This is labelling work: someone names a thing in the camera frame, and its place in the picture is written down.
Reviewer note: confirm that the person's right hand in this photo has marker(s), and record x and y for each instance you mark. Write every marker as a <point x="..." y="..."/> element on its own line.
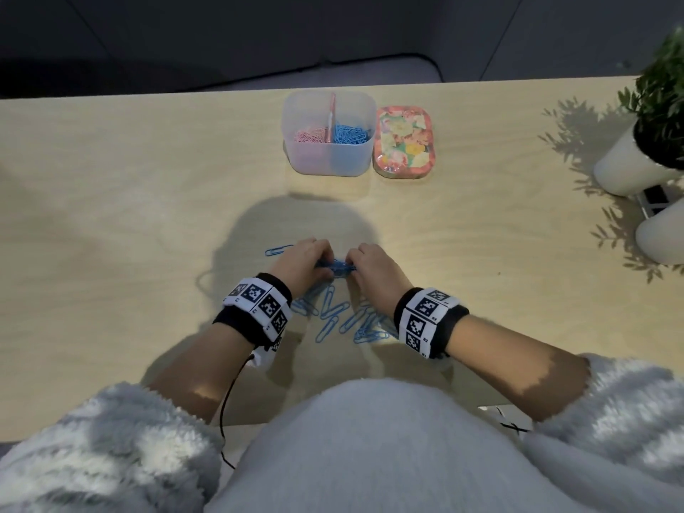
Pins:
<point x="379" y="272"/>

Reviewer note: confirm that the person's left hand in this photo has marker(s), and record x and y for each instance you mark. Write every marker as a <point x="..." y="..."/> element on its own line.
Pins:
<point x="296" y="264"/>

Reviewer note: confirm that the person's right fingers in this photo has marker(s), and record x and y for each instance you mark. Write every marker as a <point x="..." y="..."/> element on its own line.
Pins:
<point x="357" y="257"/>

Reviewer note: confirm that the person's left fingers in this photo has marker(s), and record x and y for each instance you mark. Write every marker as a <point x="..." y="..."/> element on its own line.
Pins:
<point x="319" y="251"/>

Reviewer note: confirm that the blue paper clip bundle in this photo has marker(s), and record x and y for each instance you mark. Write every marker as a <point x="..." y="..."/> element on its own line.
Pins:
<point x="337" y="268"/>

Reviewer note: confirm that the person's left forearm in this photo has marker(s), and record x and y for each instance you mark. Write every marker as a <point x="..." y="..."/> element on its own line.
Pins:
<point x="208" y="368"/>

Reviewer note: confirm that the person's right forearm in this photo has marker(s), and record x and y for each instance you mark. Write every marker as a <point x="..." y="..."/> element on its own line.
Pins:
<point x="513" y="363"/>

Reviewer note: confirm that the spread of blue clips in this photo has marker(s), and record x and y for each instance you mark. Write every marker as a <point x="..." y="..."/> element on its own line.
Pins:
<point x="342" y="320"/>

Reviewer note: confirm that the black wristband with square markers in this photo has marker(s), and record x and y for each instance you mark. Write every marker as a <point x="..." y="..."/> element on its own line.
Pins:
<point x="425" y="320"/>
<point x="259" y="304"/>

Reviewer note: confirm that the translucent plastic container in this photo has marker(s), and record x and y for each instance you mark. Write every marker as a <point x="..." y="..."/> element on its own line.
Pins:
<point x="327" y="157"/>

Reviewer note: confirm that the heap of pink clips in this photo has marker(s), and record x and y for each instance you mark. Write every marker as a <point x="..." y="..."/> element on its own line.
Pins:
<point x="311" y="136"/>

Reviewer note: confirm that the heap of blue clips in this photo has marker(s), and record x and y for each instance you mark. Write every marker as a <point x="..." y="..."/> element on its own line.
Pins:
<point x="351" y="134"/>

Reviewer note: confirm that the floral tin box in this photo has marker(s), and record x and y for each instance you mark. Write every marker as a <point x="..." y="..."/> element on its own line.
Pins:
<point x="405" y="141"/>

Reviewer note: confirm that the white fluffy sweater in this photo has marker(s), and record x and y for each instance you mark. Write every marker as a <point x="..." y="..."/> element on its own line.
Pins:
<point x="374" y="454"/>

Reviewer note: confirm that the white plant pot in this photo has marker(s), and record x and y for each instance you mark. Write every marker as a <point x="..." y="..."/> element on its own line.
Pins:
<point x="625" y="165"/>
<point x="662" y="235"/>

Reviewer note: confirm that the black and white marker card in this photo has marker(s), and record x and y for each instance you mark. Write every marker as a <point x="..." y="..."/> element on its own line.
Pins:
<point x="656" y="197"/>

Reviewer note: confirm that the green potted plant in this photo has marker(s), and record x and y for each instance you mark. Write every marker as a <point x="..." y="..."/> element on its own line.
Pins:
<point x="662" y="101"/>

